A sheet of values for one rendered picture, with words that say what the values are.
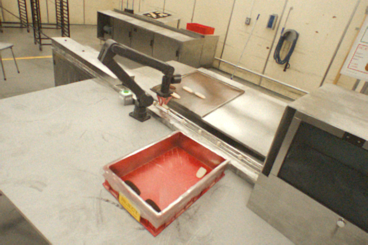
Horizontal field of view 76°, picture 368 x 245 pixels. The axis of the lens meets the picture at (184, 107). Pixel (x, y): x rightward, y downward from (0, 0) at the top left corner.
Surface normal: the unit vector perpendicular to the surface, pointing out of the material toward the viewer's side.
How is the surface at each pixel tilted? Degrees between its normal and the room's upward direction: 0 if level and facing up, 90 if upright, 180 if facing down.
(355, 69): 90
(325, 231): 90
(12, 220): 0
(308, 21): 90
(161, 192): 0
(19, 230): 0
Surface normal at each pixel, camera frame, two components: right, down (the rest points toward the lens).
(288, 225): -0.69, 0.21
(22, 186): 0.16, -0.89
